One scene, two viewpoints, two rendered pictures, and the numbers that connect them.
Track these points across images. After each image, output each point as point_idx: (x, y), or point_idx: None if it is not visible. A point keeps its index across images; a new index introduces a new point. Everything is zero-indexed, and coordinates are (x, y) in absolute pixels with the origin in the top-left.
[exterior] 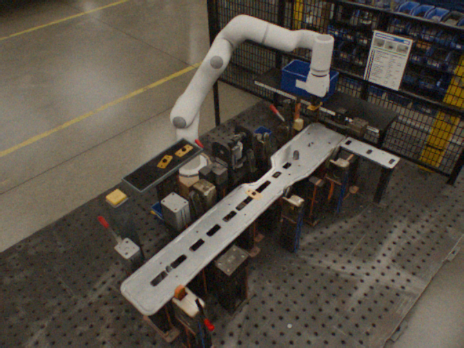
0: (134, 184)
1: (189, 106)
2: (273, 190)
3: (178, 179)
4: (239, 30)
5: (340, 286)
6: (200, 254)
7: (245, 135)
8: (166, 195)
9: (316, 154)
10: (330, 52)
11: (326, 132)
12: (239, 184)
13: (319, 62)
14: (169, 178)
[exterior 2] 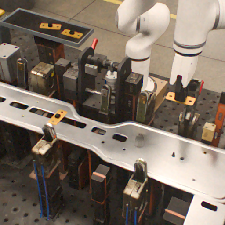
0: (12, 17)
1: (126, 7)
2: (67, 132)
3: (54, 55)
4: None
5: None
6: None
7: (111, 66)
8: (39, 57)
9: (157, 165)
10: (187, 17)
11: (223, 175)
12: (92, 114)
13: (175, 24)
14: (41, 42)
